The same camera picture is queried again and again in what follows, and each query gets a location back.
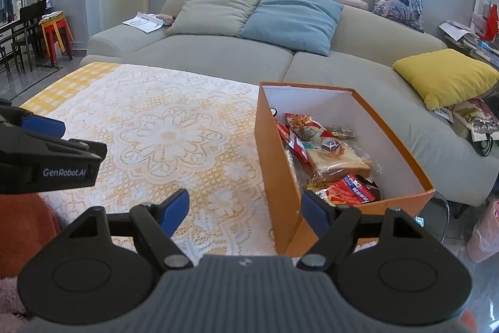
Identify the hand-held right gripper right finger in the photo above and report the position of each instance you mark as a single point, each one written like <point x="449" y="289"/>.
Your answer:
<point x="314" y="214"/>

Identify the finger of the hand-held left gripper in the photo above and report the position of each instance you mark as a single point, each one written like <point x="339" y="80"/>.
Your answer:
<point x="58" y="150"/>
<point x="43" y="127"/>

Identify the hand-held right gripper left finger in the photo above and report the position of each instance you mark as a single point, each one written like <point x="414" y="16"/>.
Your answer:
<point x="175" y="212"/>

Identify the red snack packet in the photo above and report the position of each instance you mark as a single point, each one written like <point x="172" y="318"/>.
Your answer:
<point x="351" y="190"/>

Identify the orange cardboard box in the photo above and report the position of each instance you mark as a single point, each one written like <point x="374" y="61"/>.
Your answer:
<point x="273" y="181"/>

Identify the packaged sandwich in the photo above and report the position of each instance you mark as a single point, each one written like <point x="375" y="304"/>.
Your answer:
<point x="339" y="165"/>

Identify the clear peanut packet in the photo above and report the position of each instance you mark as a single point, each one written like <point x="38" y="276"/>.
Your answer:
<point x="296" y="149"/>

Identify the small round candy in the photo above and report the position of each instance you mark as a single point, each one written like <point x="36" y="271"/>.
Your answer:
<point x="331" y="146"/>

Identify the dark green seaweed packet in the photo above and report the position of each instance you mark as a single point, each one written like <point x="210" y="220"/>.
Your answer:
<point x="341" y="133"/>

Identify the red-orange snack bag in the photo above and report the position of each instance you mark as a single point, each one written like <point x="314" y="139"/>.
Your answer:
<point x="306" y="126"/>

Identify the yellow checkered tablecloth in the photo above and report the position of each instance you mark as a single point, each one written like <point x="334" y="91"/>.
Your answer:
<point x="70" y="83"/>

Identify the orange cloth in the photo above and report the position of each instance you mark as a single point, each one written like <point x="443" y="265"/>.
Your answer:
<point x="23" y="231"/>

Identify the white lace tablecloth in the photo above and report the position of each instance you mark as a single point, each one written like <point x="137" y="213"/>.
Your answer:
<point x="167" y="134"/>

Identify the red stool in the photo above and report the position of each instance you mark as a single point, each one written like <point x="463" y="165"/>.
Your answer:
<point x="50" y="32"/>

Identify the black dining table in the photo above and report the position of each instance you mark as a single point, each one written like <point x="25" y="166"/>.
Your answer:
<point x="7" y="29"/>

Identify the yellow stool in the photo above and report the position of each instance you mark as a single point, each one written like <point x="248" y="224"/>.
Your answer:
<point x="64" y="21"/>

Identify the folded papers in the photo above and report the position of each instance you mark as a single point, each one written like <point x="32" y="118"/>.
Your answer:
<point x="50" y="15"/>

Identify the black dining chair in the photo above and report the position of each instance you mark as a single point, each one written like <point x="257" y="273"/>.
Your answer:
<point x="33" y="11"/>

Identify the pink fluffy rug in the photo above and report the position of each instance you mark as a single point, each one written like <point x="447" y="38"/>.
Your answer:
<point x="9" y="294"/>

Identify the clear acrylic side table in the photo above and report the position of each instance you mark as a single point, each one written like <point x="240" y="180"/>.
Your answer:
<point x="438" y="212"/>

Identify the white booklet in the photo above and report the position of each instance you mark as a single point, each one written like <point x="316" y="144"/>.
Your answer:
<point x="142" y="23"/>

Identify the colourful leaflet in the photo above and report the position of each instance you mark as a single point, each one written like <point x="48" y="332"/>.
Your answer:
<point x="165" y="20"/>

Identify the magazine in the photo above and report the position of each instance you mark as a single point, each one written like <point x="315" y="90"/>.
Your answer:
<point x="444" y="114"/>

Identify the grey-green sofa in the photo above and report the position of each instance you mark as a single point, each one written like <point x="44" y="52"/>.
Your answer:
<point x="234" y="52"/>

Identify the pink plastic bag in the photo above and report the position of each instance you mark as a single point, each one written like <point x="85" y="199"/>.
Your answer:
<point x="485" y="235"/>

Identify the printed tote bag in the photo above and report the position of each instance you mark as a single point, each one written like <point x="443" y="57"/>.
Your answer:
<point x="479" y="118"/>

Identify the yellow cushion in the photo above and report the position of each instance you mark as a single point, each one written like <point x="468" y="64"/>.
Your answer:
<point x="448" y="77"/>

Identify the beige cushion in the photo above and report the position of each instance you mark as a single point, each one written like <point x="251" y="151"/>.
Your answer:
<point x="214" y="9"/>

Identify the printed blue cushion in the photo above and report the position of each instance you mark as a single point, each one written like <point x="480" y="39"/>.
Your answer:
<point x="397" y="1"/>

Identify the cluttered side shelf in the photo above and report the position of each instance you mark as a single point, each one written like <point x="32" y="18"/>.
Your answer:
<point x="460" y="32"/>

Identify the red paper bag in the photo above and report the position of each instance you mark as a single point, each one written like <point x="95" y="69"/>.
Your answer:
<point x="492" y="23"/>

